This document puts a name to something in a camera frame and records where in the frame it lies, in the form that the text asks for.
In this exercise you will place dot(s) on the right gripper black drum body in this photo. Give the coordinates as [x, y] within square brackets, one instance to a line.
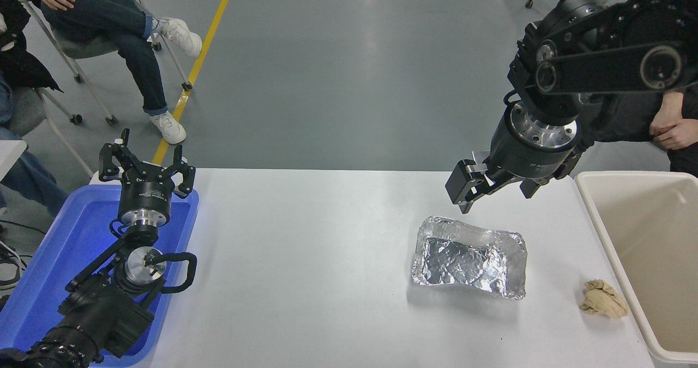
[523, 158]

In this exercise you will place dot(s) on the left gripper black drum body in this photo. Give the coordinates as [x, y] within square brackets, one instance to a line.
[144, 193]

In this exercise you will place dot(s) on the silver foil tray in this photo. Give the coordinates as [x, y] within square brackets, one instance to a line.
[469, 259]

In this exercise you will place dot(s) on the robot right black arm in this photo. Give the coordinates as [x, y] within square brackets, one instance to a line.
[600, 68]

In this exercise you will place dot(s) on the robot left black arm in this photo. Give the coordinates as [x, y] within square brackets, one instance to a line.
[103, 313]

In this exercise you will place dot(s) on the metal floor plate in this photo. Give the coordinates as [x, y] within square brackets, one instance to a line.
[480, 156]

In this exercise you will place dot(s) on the grey chair with white legs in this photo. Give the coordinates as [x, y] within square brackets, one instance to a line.
[87, 49]
[24, 112]

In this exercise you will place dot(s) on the blue plastic tray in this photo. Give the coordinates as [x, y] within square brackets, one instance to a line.
[60, 248]

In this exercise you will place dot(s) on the white side table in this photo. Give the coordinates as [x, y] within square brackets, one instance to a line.
[8, 152]

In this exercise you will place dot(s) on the seated person with clasped hands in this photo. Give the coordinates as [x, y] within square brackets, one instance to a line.
[632, 125]

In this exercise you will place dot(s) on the large pale bin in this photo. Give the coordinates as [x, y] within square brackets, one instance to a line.
[649, 248]

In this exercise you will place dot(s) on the crumpled tan paper ball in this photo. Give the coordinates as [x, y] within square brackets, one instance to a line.
[602, 301]

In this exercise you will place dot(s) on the person beside white side table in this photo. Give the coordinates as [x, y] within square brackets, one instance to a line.
[19, 62]

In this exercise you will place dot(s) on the seated person with white shoes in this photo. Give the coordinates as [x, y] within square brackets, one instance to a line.
[109, 19]

